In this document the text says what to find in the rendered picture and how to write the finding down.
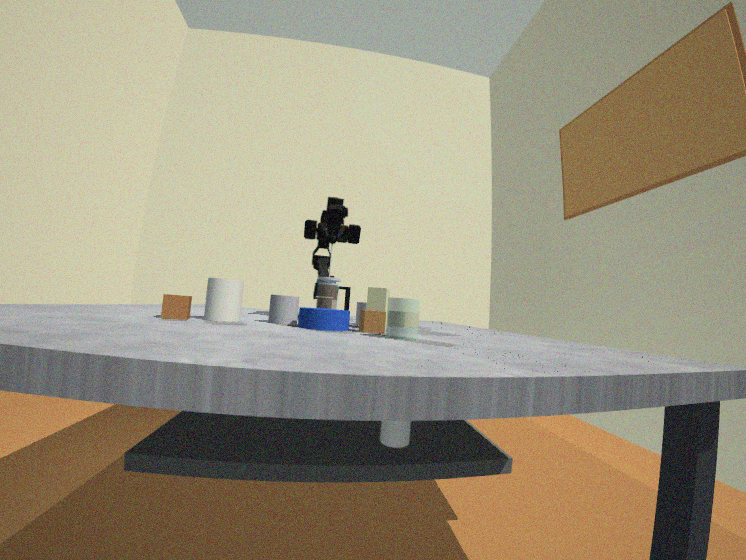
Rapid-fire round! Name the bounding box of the brown cube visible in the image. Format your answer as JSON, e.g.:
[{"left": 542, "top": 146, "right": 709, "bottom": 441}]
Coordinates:
[
  {"left": 161, "top": 294, "right": 192, "bottom": 319},
  {"left": 359, "top": 310, "right": 386, "bottom": 334}
]

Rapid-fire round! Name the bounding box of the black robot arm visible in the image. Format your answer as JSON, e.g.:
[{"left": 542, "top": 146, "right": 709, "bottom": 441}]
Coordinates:
[{"left": 311, "top": 196, "right": 348, "bottom": 299}]

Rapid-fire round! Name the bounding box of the blue cylinder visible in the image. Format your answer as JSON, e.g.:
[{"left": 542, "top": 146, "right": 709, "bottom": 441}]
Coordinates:
[{"left": 298, "top": 307, "right": 350, "bottom": 331}]

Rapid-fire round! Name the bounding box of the pale yellow block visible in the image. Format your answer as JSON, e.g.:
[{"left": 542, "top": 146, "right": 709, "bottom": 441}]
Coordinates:
[{"left": 366, "top": 287, "right": 390, "bottom": 330}]

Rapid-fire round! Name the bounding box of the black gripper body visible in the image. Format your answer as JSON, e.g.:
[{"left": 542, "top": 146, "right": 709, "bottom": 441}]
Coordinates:
[{"left": 304, "top": 220, "right": 361, "bottom": 244}]

